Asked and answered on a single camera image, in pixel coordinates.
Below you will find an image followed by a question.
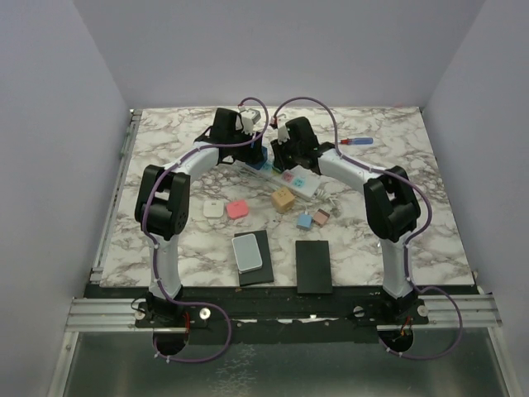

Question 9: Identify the white power strip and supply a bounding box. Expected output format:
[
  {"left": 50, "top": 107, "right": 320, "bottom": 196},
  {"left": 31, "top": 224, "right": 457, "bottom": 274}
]
[{"left": 237, "top": 161, "right": 321, "bottom": 200}]

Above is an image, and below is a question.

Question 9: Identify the blue cube socket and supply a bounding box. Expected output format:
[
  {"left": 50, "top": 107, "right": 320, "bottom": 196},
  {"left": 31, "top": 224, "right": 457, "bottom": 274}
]
[{"left": 247, "top": 146, "right": 268, "bottom": 170}]

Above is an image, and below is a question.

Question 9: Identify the beige cube socket adapter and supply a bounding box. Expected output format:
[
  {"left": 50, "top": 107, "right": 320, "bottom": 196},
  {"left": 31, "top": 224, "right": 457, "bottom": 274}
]
[{"left": 271, "top": 186, "right": 295, "bottom": 213}]

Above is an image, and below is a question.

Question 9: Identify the dusty pink USB charger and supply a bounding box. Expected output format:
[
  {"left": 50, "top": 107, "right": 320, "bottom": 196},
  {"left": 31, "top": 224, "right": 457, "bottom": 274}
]
[{"left": 312, "top": 208, "right": 331, "bottom": 227}]

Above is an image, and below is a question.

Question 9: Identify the light blue USB charger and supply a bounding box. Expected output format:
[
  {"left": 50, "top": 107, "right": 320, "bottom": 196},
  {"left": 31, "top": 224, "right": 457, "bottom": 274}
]
[{"left": 297, "top": 213, "right": 312, "bottom": 231}]

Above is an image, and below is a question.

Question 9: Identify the pink plug adapter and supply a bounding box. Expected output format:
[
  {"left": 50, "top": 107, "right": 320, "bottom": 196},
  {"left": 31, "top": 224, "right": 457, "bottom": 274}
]
[{"left": 226, "top": 199, "right": 249, "bottom": 220}]

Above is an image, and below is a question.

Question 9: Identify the white folding plug adapter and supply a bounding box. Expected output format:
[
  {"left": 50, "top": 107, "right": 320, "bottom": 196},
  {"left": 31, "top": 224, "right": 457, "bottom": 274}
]
[{"left": 203, "top": 200, "right": 225, "bottom": 218}]

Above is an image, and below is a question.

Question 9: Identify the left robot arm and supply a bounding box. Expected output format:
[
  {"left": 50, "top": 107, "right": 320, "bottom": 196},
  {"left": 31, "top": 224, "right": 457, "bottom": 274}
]
[{"left": 134, "top": 105, "right": 264, "bottom": 327}]

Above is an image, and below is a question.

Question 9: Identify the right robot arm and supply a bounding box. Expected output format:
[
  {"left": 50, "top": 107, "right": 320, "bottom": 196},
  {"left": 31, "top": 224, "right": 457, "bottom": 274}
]
[{"left": 271, "top": 117, "right": 421, "bottom": 323}]

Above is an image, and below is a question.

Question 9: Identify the blue red screwdriver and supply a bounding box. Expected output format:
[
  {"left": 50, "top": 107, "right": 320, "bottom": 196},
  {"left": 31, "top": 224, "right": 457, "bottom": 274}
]
[{"left": 339, "top": 137, "right": 374, "bottom": 146}]

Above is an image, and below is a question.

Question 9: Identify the grey white power bank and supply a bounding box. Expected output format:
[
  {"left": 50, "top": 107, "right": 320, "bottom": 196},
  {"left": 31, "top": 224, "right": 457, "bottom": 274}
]
[{"left": 231, "top": 233, "right": 263, "bottom": 274}]

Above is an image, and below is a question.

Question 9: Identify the black rectangular slab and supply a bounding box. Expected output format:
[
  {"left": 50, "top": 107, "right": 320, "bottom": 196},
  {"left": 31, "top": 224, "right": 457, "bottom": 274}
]
[{"left": 295, "top": 240, "right": 333, "bottom": 294}]

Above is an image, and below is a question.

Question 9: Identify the black slab under power bank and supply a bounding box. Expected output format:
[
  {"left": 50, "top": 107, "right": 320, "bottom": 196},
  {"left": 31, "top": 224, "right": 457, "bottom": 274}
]
[{"left": 231, "top": 230, "right": 274, "bottom": 287}]

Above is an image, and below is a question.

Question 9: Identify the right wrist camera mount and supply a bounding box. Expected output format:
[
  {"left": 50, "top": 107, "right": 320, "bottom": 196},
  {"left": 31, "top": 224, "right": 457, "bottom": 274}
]
[{"left": 271, "top": 117, "right": 290, "bottom": 145}]

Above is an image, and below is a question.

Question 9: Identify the white power strip cord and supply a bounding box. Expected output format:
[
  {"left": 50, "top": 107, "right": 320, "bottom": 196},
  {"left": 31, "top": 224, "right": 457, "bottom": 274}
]
[{"left": 316, "top": 188, "right": 342, "bottom": 216}]

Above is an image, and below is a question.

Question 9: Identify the aluminium table edge rail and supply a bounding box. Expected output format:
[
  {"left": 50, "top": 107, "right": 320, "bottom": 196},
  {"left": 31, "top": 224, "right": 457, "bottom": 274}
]
[{"left": 89, "top": 109, "right": 143, "bottom": 285}]

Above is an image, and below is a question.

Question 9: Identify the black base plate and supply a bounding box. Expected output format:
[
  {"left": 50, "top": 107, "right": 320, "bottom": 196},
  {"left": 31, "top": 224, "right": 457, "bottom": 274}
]
[{"left": 84, "top": 284, "right": 431, "bottom": 345}]

